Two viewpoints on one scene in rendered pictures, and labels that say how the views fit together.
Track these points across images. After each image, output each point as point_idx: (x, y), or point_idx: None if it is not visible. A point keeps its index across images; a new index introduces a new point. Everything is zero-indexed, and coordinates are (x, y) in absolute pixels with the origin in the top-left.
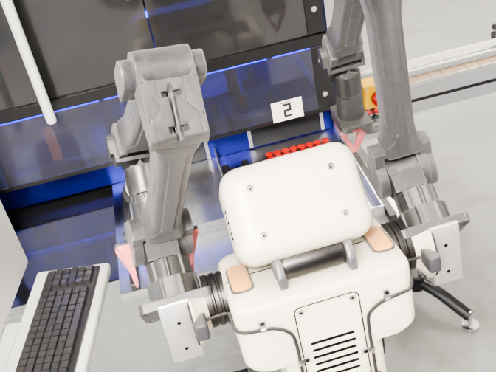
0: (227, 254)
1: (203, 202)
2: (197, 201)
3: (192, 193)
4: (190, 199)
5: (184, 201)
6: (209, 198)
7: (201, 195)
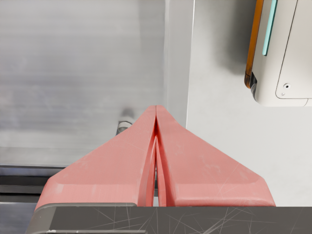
0: (156, 206)
1: (28, 212)
2: (22, 217)
3: (3, 219)
4: (17, 222)
5: (20, 227)
6: (18, 205)
7: (10, 212)
